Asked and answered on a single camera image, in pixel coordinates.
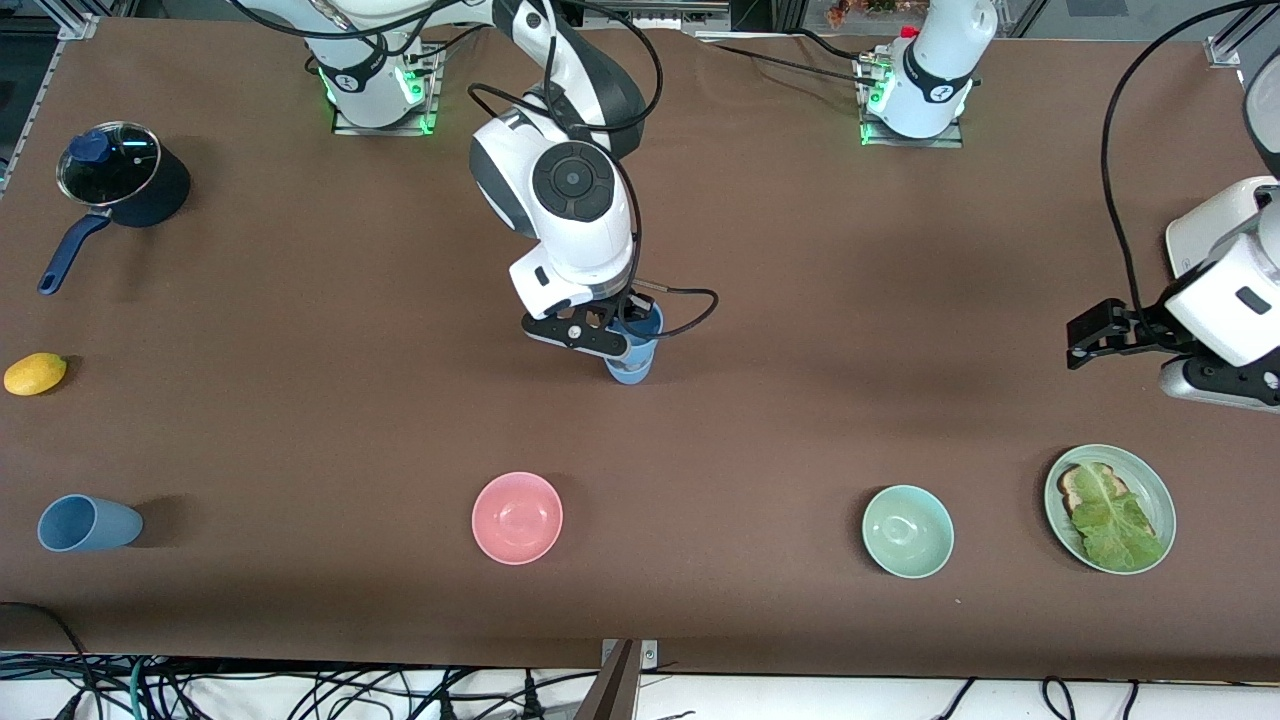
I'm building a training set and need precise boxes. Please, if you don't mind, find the grey metal device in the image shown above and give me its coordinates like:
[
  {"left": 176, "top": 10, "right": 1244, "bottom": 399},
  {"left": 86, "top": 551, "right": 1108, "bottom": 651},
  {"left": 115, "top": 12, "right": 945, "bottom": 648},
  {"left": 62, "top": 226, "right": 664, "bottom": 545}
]
[{"left": 583, "top": 0, "right": 733, "bottom": 33}]

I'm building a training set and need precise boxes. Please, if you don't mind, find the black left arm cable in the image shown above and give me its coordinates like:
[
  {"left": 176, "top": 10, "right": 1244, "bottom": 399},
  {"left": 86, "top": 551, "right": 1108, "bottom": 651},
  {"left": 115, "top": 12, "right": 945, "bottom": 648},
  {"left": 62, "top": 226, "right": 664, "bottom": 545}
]
[{"left": 1100, "top": 0, "right": 1280, "bottom": 326}]

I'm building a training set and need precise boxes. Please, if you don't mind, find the dark blue saucepan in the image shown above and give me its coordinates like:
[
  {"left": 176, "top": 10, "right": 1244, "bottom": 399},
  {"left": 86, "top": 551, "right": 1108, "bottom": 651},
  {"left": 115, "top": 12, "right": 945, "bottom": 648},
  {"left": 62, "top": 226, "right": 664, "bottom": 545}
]
[{"left": 38, "top": 140, "right": 192, "bottom": 297}]

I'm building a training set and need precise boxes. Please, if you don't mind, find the brown table cover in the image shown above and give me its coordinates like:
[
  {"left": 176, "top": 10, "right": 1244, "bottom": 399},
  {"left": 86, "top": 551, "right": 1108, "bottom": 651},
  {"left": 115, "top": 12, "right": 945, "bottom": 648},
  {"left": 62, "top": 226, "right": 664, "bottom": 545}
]
[{"left": 0, "top": 15, "right": 1280, "bottom": 683}]

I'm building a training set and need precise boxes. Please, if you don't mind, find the toasted bread slice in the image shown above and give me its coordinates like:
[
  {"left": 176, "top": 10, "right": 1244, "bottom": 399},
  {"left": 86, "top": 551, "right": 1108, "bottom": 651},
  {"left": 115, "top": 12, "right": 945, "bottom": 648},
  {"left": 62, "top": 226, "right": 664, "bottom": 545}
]
[{"left": 1057, "top": 462, "right": 1161, "bottom": 546}]

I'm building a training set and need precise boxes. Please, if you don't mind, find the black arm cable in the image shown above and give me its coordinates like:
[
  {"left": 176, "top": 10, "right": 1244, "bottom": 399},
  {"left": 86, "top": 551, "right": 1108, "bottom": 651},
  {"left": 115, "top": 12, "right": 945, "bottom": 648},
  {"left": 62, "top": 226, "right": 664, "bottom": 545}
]
[
  {"left": 1100, "top": 0, "right": 1280, "bottom": 326},
  {"left": 225, "top": 0, "right": 721, "bottom": 343}
]

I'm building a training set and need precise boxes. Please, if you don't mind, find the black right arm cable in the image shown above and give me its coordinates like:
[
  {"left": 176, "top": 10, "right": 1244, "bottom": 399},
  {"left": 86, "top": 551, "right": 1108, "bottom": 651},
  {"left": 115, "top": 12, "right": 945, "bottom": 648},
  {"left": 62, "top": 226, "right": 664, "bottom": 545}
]
[{"left": 225, "top": 0, "right": 721, "bottom": 343}]

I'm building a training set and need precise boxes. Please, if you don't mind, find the yellow lemon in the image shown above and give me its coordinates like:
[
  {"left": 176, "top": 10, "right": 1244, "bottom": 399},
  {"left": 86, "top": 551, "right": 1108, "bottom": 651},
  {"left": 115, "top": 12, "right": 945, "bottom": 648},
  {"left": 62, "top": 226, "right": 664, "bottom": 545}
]
[{"left": 3, "top": 352, "right": 68, "bottom": 397}]

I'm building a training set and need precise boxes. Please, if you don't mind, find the glass saucepan lid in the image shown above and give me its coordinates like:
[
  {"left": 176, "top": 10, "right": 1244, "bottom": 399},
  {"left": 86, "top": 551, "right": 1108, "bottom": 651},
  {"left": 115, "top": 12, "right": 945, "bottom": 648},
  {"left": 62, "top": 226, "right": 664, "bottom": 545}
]
[{"left": 56, "top": 121, "right": 162, "bottom": 209}]

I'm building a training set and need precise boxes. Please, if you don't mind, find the green lettuce leaf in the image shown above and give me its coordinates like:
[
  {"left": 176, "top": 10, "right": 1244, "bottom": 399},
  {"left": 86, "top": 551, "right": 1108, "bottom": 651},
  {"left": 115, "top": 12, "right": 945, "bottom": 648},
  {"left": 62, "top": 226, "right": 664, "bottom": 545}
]
[{"left": 1068, "top": 463, "right": 1167, "bottom": 573}]

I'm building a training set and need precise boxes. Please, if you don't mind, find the colourful flower decoration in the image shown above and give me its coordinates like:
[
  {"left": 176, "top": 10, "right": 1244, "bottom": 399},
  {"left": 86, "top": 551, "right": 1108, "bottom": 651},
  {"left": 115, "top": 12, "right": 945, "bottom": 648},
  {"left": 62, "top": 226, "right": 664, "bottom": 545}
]
[{"left": 826, "top": 0, "right": 906, "bottom": 28}]

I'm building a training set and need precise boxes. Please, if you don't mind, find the mint green plate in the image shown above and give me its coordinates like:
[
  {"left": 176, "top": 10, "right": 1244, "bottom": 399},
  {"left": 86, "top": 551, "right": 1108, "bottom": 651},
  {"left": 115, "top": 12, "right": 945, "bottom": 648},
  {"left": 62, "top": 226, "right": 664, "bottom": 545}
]
[{"left": 1043, "top": 443, "right": 1178, "bottom": 576}]

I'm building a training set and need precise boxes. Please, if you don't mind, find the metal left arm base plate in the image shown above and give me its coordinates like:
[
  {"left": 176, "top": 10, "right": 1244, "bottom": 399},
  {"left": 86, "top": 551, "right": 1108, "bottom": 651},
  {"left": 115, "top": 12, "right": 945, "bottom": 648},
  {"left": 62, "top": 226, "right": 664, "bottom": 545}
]
[{"left": 858, "top": 55, "right": 966, "bottom": 149}]

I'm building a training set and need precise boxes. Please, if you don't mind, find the silver aluminium frame profile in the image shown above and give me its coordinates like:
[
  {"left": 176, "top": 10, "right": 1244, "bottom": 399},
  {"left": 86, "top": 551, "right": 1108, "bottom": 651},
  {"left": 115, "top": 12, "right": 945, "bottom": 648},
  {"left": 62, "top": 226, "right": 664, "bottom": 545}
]
[
  {"left": 1205, "top": 0, "right": 1280, "bottom": 69},
  {"left": 55, "top": 0, "right": 101, "bottom": 41}
]

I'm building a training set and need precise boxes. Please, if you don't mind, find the white toaster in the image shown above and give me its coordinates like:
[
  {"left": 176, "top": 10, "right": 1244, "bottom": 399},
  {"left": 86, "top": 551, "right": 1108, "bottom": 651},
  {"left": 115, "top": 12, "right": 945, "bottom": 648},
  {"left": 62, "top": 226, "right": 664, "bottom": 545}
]
[{"left": 1165, "top": 176, "right": 1280, "bottom": 281}]

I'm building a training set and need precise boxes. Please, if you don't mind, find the mint green bowl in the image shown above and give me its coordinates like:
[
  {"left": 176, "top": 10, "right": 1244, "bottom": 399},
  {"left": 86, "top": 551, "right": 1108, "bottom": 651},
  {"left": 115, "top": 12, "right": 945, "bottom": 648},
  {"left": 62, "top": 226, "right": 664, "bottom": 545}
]
[{"left": 861, "top": 484, "right": 955, "bottom": 580}]

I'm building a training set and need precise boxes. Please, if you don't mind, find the black base cable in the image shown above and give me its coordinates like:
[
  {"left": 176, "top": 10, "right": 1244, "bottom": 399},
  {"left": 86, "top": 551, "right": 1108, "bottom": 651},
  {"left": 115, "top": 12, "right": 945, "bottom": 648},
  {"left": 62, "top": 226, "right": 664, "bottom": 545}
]
[
  {"left": 700, "top": 38, "right": 878, "bottom": 88},
  {"left": 400, "top": 20, "right": 496, "bottom": 63},
  {"left": 795, "top": 28, "right": 873, "bottom": 61}
]

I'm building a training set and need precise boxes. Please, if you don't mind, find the dark metal bar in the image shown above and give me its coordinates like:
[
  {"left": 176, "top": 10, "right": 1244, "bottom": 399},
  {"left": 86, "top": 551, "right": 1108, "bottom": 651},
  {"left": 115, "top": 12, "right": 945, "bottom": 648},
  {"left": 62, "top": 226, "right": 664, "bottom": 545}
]
[{"left": 573, "top": 640, "right": 641, "bottom": 720}]

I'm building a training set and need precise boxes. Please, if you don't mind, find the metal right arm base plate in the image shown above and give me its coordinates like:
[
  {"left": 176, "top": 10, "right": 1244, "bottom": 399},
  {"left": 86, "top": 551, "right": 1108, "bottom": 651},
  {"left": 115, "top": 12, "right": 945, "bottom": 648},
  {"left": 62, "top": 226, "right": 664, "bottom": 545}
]
[{"left": 332, "top": 45, "right": 441, "bottom": 136}]

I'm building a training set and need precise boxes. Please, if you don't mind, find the pink bowl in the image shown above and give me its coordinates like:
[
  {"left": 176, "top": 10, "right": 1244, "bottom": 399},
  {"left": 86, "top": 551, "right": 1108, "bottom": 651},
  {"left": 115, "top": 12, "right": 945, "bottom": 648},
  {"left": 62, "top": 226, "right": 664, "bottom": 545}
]
[{"left": 471, "top": 471, "right": 564, "bottom": 566}]

